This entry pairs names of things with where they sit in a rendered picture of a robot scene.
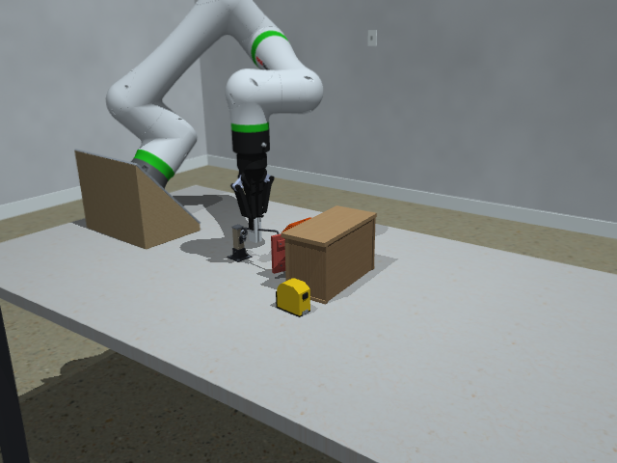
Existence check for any yellow tape measure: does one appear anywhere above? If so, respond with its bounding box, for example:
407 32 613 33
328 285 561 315
276 278 310 317

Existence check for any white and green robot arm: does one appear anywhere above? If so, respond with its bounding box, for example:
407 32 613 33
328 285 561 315
106 0 323 189

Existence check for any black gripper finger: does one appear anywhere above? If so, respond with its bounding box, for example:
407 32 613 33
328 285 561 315
255 174 274 241
230 177 258 243

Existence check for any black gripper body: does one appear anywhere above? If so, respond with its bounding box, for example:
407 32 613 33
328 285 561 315
236 152 267 190

